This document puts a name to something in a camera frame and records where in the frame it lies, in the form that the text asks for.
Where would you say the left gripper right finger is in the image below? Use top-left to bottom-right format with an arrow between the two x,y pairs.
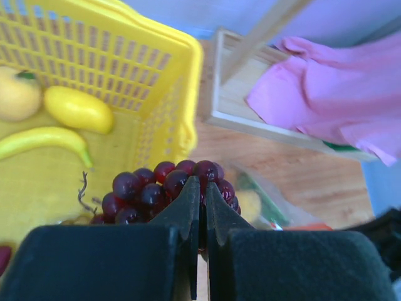
206,183 -> 396,300

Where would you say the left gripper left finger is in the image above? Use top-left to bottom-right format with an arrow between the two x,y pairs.
1,176 -> 200,300

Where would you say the clear zip top bag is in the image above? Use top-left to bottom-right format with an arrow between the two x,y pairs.
223,162 -> 331,231

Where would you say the dark red grape bunch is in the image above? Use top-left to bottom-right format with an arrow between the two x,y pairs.
78,160 -> 241,252

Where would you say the yellow banana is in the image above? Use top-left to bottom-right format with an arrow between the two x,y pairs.
1,126 -> 93,168

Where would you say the watermelon slice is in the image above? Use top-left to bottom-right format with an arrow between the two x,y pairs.
235,171 -> 290,230

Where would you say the yellow pear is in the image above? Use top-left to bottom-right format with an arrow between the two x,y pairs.
236,190 -> 261,223

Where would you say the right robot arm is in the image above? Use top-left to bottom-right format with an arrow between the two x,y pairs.
353,208 -> 400,282

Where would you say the green shirt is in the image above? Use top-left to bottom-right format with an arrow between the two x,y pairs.
323,140 -> 359,152

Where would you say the purple eggplant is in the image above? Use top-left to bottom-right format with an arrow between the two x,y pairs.
0,245 -> 13,276

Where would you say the yellow mango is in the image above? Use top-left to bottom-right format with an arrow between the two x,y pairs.
43,86 -> 114,135

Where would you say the yellow plastic basket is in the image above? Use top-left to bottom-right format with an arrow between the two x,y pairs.
1,1 -> 203,246

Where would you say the pink shirt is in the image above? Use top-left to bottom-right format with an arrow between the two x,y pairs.
250,33 -> 400,166

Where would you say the wooden clothes rack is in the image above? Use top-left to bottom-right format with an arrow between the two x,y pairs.
200,1 -> 376,161

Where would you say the orange fruit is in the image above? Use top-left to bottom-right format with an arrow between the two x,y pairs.
1,66 -> 43,122

